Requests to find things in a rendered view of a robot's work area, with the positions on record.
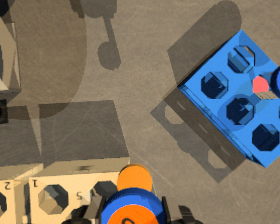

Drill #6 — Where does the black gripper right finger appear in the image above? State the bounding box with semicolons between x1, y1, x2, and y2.
162;196;203;224

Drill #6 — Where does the blue tube rack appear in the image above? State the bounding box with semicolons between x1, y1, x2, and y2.
178;29;280;168

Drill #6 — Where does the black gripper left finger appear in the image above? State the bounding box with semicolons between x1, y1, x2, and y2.
61;196;106;224

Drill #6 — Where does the beige sloped button box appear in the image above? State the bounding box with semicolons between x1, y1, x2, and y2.
0;17;21;124

